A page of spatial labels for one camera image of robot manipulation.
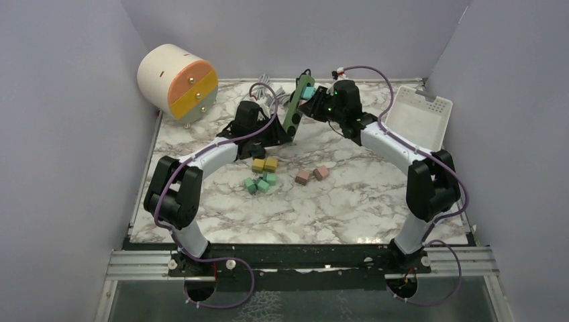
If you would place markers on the cream round drawer cabinet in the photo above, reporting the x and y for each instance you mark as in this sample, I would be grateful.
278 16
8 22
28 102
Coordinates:
178 83

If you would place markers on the yellow plug adapter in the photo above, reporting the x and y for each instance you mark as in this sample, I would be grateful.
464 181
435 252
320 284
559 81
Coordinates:
271 164
258 165

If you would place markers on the black power strip blue ports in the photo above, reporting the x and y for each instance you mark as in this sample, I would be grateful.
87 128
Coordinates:
257 151

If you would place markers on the green plug adapter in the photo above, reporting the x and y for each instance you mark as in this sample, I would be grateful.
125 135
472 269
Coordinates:
270 178
250 186
263 186

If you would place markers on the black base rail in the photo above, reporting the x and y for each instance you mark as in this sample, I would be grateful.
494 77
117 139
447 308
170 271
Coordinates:
281 267

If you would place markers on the green round-socket power strip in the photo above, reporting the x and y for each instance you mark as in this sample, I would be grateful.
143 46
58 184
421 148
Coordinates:
293 116

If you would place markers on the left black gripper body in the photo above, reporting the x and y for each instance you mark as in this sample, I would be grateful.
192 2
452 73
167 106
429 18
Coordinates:
267 137

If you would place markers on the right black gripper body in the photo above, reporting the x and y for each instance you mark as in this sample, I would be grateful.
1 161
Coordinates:
323 108

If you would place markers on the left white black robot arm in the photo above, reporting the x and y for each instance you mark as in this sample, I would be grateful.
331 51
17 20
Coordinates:
174 193

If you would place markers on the white plastic basket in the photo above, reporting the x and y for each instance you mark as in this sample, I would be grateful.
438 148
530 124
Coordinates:
420 117

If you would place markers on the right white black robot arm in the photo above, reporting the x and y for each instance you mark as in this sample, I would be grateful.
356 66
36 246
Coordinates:
432 186

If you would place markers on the teal usb charger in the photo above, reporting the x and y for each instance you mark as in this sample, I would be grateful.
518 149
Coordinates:
308 92

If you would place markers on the pink usb charger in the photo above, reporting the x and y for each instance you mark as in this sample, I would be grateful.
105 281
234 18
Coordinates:
321 173
302 177

